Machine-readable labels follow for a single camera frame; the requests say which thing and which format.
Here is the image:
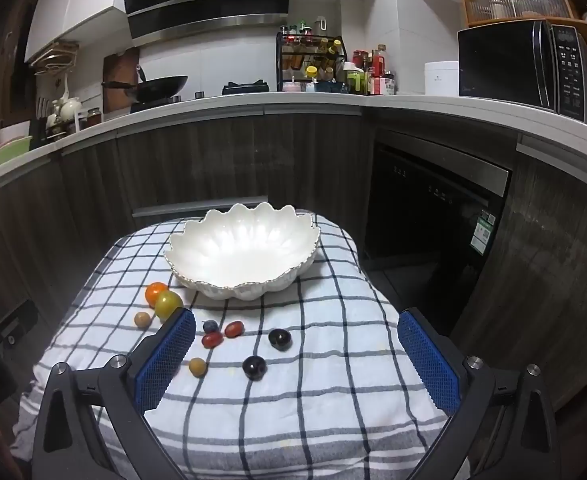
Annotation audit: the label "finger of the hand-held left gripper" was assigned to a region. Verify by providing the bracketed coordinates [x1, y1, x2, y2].
[0, 302, 40, 361]

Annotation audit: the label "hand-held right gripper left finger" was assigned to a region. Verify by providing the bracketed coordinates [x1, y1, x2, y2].
[32, 306, 199, 480]

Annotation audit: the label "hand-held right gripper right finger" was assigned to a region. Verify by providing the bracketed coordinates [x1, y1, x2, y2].
[397, 306, 561, 480]

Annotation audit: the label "green apple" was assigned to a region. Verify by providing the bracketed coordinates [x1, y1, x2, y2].
[154, 290, 185, 322]

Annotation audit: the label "orange tangerine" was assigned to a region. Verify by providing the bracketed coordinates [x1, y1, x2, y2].
[146, 282, 170, 307]

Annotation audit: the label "white scalloped bowl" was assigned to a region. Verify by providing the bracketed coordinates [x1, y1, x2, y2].
[164, 202, 321, 302]

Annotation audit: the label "blue checked white cloth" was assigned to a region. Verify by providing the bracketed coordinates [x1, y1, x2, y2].
[10, 207, 471, 480]

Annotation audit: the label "black dishwasher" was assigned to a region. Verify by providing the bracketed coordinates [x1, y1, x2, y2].
[363, 130, 513, 356]

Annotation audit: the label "green label sticker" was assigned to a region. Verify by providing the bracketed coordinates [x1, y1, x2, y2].
[471, 210, 497, 251]

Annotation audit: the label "green basin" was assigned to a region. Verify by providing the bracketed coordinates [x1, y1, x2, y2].
[0, 135, 33, 170]

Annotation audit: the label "dark wood kitchen cabinets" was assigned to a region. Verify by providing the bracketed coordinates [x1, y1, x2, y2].
[0, 105, 587, 411]

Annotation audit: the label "white teapot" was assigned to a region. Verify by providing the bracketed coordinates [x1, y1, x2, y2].
[53, 75, 83, 127]

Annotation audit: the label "black wok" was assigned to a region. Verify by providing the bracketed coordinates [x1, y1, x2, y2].
[102, 65, 189, 103]

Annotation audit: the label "black gas stove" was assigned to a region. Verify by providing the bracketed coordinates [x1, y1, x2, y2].
[129, 80, 270, 114]

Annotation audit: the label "white round container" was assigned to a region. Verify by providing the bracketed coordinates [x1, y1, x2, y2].
[425, 61, 460, 97]

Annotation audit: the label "brown cutting board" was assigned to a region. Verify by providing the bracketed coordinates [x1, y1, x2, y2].
[103, 47, 141, 106]

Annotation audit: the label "red bottle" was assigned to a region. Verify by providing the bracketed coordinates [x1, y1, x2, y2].
[372, 44, 389, 95]

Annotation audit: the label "black microwave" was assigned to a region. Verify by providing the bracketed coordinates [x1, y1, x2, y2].
[457, 19, 587, 122]

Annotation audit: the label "group of seasoning bottles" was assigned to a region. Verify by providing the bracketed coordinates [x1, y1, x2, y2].
[279, 20, 347, 86]

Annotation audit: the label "wall utensil rack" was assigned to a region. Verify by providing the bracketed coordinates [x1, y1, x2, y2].
[28, 40, 80, 73]

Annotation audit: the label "white wall cabinet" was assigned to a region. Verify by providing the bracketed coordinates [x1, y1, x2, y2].
[24, 0, 128, 63]

